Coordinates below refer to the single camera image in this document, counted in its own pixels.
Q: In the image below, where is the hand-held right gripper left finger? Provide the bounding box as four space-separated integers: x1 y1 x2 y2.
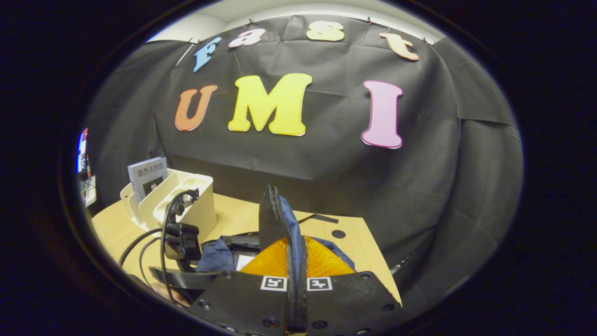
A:
189 236 292 336

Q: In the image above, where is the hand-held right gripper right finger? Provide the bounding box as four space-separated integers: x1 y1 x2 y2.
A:
298 236 403 336

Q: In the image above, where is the white plastic bookshelf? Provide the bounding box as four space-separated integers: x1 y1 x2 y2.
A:
120 169 217 243

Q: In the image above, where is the blue schoolbag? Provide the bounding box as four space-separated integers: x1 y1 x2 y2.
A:
196 183 357 333

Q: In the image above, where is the grey book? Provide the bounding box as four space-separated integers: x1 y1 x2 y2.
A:
127 157 168 202

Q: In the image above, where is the black backdrop cloth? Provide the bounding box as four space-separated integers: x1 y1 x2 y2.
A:
84 14 523 299

